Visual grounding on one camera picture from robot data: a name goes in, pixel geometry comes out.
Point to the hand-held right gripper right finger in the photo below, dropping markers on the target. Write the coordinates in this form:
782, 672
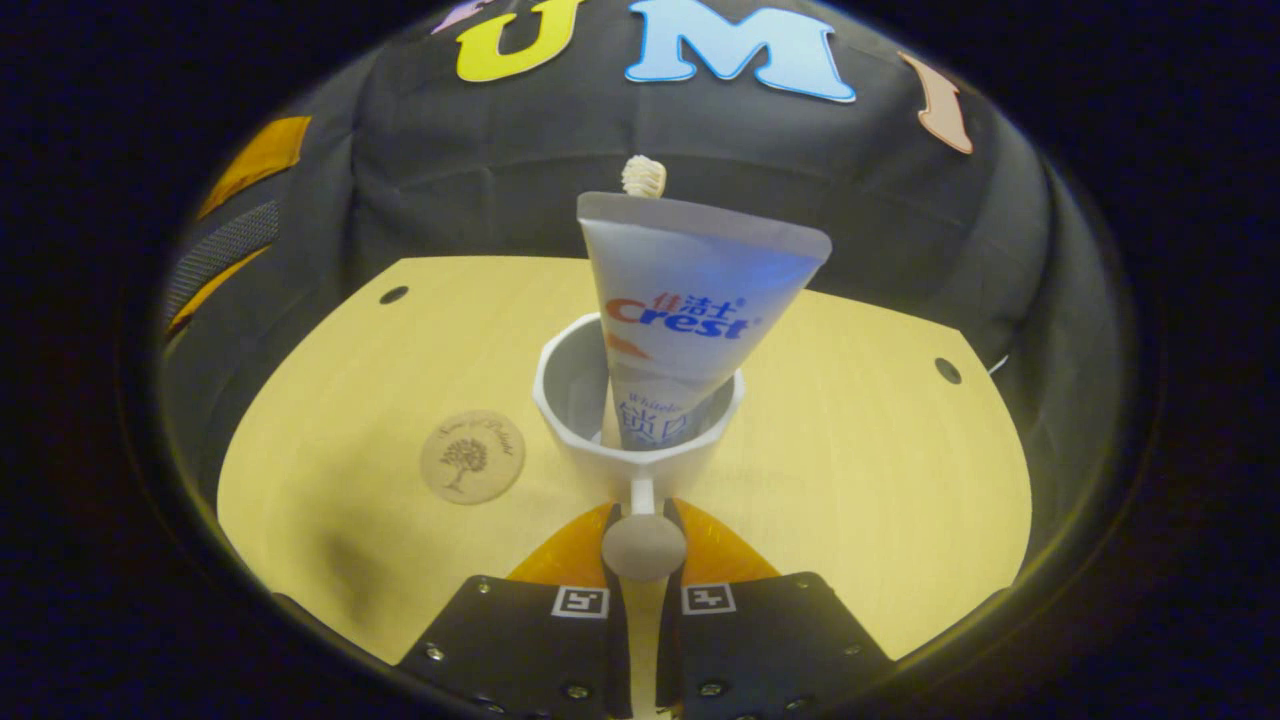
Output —
770, 640

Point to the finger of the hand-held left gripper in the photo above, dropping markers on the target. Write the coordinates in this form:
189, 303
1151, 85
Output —
225, 250
258, 155

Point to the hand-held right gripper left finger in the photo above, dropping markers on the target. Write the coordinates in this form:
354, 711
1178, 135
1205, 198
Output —
520, 640

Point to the round cork coaster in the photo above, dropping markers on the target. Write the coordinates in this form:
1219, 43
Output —
472, 457

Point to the white toothpaste tube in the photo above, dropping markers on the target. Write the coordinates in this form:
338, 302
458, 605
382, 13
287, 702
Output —
690, 270

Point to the beige toothbrush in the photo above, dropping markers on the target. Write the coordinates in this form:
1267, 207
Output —
644, 176

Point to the light wooden desktop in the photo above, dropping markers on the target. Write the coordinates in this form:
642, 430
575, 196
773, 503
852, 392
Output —
850, 480

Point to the black backdrop cloth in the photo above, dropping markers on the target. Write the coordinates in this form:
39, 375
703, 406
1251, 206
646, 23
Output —
450, 170

